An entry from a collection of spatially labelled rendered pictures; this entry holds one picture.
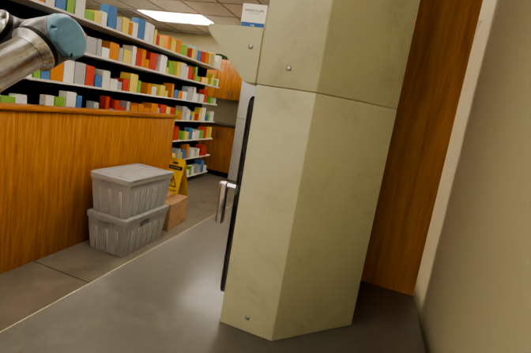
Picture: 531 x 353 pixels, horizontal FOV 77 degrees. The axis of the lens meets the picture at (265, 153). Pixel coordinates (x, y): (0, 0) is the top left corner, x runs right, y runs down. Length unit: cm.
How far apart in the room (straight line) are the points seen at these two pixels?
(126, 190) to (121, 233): 36
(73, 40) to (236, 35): 54
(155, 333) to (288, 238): 30
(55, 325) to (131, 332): 13
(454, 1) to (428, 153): 38
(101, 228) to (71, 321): 236
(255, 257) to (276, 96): 30
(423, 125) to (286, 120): 46
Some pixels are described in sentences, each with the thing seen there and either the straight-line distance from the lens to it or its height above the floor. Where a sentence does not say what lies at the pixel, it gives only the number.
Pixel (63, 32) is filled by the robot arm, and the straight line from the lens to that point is 105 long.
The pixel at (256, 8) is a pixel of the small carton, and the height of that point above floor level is 156.
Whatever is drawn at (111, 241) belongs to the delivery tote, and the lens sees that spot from 306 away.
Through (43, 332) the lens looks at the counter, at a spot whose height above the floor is 94.
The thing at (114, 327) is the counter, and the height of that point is 94.
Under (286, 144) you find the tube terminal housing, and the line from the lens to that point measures 59.
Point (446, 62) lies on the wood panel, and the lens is 97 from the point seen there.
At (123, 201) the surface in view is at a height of 47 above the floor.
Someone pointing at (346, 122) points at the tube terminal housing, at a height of 137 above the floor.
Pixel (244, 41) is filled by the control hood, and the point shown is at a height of 148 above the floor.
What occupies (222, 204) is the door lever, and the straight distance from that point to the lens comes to 70.
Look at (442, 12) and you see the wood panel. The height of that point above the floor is 167.
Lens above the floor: 137
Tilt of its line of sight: 8 degrees down
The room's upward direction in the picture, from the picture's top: 9 degrees clockwise
